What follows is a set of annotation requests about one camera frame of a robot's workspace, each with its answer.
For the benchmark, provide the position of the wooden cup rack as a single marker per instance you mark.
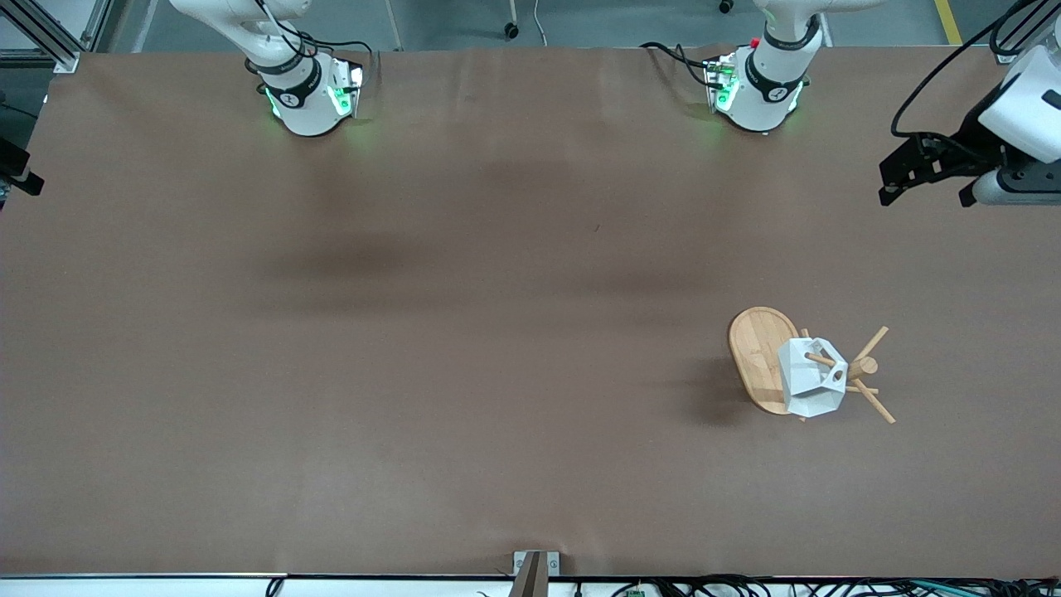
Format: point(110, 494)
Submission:
point(758, 356)

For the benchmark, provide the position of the aluminium frame profile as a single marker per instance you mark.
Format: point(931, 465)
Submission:
point(50, 41)

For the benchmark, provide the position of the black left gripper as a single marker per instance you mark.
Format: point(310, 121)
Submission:
point(971, 141)

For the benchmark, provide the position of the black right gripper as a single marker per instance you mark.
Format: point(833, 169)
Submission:
point(12, 168)

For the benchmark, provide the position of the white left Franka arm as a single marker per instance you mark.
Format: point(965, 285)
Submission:
point(771, 83)

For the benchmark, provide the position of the metal table corner bracket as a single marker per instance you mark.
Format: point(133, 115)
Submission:
point(1006, 55)

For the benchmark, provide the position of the white faceted plastic cup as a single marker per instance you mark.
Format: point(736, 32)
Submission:
point(804, 381)

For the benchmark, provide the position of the metal table edge bracket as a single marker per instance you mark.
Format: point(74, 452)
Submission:
point(536, 565)

